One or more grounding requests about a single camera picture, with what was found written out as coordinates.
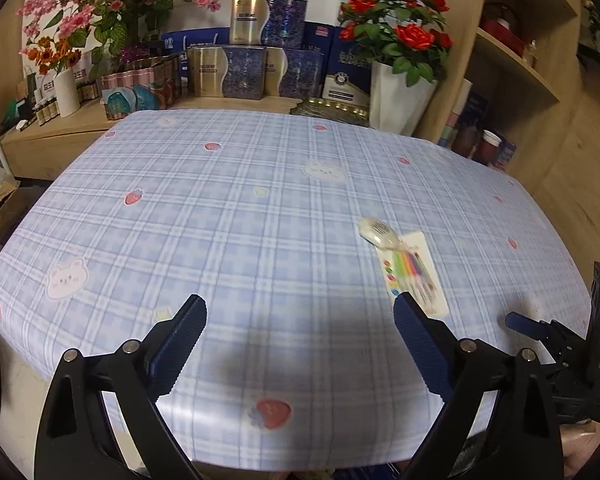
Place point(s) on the stack of pastel cups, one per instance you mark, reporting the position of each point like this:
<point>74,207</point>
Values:
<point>455,115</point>

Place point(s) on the small green potted plant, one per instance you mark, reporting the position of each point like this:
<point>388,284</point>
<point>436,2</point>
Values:
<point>597,15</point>

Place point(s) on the gold blue gift box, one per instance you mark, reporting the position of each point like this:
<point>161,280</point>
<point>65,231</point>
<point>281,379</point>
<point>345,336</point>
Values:
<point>267,20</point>
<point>225,71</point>
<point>294,73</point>

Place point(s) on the glass perfume bottle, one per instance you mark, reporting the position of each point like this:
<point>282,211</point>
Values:
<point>531,54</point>

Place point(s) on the dark blue tall box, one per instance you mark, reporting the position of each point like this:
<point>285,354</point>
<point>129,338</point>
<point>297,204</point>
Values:
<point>318,35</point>

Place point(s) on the person's right hand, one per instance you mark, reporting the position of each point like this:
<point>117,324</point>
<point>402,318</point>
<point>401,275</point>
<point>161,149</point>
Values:
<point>587,447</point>

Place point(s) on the dark blue picture box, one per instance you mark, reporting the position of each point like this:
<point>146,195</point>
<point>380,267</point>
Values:
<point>476,110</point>

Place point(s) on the brown cup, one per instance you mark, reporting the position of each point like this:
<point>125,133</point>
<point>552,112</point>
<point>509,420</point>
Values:
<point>465,141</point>

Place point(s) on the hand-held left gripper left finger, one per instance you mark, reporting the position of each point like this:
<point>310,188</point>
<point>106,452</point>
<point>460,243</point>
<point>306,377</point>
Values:
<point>177,345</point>

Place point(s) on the orange artificial flowers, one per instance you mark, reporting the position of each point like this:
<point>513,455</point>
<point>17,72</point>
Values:
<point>52,54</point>

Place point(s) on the small blue box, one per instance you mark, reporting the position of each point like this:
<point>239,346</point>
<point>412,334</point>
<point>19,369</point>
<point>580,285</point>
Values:
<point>505,154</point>

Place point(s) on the clear plastic spoon packet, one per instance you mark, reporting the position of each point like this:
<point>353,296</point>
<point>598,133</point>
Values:
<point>377,232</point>

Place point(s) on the blue white emblem box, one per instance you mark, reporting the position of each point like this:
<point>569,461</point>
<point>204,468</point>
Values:
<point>346,77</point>

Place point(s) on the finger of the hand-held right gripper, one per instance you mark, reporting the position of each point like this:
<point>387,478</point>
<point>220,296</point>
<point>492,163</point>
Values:
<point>525,324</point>

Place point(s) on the red paper cup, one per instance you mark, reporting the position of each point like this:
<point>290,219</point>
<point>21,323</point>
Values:
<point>487,149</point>

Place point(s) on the white ribbed vase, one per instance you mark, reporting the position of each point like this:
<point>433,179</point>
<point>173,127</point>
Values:
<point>68,94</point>

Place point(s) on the white floral blister card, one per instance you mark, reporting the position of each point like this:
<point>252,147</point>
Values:
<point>420,272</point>

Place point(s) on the white angular flower pot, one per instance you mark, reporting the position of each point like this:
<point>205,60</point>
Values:
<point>400,102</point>

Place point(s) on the striped teal patterned box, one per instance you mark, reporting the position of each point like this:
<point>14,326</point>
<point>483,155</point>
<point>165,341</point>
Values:
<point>140,92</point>

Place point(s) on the row of small bottles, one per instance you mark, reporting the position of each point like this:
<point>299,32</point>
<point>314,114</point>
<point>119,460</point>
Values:
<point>46,110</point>

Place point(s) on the cardboard box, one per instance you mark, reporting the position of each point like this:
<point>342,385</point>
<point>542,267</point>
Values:
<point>0,207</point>

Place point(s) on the red rose plant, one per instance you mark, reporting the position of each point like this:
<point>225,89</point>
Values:
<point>395,30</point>

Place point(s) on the red teapot basket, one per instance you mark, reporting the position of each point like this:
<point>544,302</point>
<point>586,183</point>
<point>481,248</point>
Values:
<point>502,24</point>

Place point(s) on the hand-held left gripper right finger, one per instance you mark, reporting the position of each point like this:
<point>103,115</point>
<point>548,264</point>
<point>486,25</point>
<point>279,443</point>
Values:
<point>422,345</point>

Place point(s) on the pink blossom plant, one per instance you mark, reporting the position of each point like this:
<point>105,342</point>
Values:
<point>110,0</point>

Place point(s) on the dark blue flat box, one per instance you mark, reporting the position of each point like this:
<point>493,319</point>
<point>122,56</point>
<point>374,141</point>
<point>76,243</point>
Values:
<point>195,41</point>

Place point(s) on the wooden sideboard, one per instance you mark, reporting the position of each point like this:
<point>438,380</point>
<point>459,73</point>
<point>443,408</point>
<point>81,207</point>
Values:
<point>80,147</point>

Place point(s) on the wooden shelf unit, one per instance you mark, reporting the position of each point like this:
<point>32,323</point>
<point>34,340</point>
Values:
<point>545,125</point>

